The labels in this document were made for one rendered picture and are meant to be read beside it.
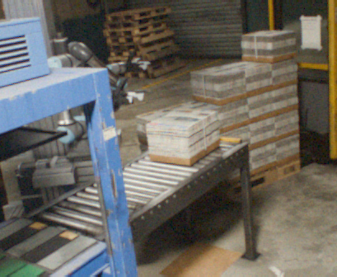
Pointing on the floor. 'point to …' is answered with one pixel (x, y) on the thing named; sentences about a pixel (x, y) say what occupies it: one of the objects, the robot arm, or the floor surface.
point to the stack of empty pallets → (132, 33)
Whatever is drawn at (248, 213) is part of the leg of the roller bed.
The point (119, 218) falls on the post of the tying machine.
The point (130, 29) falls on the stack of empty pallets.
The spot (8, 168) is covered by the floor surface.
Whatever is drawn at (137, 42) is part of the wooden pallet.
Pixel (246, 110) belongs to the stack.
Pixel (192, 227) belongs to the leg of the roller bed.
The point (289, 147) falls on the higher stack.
